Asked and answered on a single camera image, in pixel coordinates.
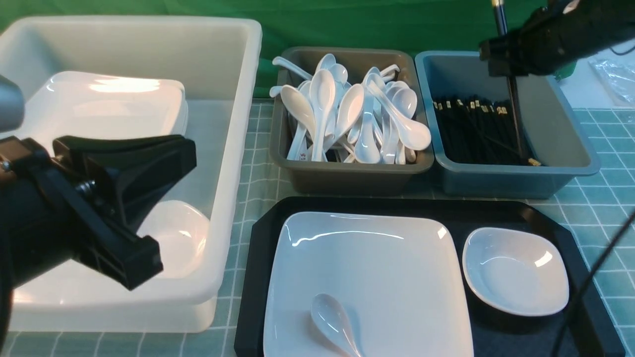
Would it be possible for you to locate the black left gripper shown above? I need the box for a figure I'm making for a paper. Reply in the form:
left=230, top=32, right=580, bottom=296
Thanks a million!
left=1, top=135, right=197, bottom=290

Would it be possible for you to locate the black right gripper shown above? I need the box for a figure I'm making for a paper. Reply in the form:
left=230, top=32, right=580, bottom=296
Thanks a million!
left=479, top=0, right=635, bottom=77

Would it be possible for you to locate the black chopstick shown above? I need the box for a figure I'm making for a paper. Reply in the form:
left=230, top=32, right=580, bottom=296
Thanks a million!
left=491, top=0, right=528, bottom=163

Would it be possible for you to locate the white spoon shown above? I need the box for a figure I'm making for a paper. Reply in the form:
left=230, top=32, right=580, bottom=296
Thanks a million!
left=280, top=84, right=322, bottom=161
left=367, top=73, right=432, bottom=151
left=272, top=56, right=313, bottom=81
left=323, top=83, right=365, bottom=152
left=309, top=68, right=336, bottom=161
left=310, top=293, right=362, bottom=357

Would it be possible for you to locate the small white dish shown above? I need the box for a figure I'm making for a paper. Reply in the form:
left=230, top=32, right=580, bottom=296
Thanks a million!
left=462, top=227, right=570, bottom=318

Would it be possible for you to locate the large white square plate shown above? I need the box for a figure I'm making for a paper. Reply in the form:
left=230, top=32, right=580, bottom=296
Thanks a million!
left=263, top=212, right=475, bottom=357

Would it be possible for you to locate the small white bowl in tub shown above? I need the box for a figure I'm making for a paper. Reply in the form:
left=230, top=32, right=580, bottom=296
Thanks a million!
left=137, top=200, right=209, bottom=279

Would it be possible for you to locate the clear plastic bag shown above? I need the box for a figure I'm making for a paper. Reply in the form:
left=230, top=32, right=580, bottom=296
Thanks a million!
left=589, top=59, right=635, bottom=108

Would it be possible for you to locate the blue-grey chopstick bin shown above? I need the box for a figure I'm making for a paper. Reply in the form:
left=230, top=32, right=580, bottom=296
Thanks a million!
left=414, top=51, right=601, bottom=199

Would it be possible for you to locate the stack of white square plates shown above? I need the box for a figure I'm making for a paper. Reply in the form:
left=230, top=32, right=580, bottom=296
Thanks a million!
left=1, top=71, right=189, bottom=148

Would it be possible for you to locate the pile of black chopsticks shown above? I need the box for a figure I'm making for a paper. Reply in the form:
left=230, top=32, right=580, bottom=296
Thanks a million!
left=433, top=96, right=542, bottom=167

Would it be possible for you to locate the green backdrop cloth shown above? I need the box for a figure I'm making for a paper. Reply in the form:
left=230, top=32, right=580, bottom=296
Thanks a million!
left=0, top=0, right=576, bottom=99

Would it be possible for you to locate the large white plastic tub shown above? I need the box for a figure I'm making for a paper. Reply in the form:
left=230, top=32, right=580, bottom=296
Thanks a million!
left=1, top=15, right=262, bottom=333

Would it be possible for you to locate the grey spoon bin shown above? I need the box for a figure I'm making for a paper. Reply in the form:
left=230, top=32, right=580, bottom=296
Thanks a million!
left=268, top=47, right=435, bottom=196

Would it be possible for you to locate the green checkered tablecloth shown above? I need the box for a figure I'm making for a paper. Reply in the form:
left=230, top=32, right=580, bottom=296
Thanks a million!
left=1, top=99, right=634, bottom=357

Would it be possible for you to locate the black cable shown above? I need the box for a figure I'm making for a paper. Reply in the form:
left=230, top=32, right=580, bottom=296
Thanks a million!
left=552, top=208, right=635, bottom=357

